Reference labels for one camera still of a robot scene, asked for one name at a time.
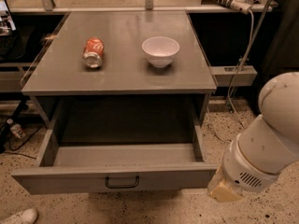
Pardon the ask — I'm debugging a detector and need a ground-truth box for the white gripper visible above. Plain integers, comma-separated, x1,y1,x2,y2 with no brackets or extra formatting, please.
207,134,278,203

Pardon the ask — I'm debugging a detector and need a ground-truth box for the grey top drawer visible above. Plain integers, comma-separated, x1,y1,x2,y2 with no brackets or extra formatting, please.
11,96,216,194

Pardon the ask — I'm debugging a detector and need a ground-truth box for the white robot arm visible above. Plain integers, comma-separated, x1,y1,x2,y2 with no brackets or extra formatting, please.
207,72,299,203

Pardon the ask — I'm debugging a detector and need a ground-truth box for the grey drawer cabinet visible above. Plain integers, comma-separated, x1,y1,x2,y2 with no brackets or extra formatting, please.
21,10,218,129

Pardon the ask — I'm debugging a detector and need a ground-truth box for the white ceramic bowl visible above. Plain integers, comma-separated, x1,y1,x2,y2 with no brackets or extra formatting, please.
142,36,180,68

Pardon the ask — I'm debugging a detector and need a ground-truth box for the orange soda can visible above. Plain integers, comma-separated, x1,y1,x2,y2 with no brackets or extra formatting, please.
82,37,104,68

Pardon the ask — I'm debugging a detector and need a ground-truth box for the white shoe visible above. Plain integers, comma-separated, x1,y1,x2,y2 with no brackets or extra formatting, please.
0,208,38,224

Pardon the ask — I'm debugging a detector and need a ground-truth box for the small plastic bottle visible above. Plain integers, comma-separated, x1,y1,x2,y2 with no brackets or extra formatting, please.
7,119,25,139

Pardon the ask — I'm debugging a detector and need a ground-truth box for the black top drawer handle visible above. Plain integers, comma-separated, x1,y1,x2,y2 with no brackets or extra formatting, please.
105,175,139,189

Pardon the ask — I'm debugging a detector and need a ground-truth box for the white cable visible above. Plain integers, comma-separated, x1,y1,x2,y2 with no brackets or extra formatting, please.
206,8,256,145

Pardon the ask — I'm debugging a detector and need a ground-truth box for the black floor cable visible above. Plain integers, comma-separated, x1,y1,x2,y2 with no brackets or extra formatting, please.
0,121,43,161

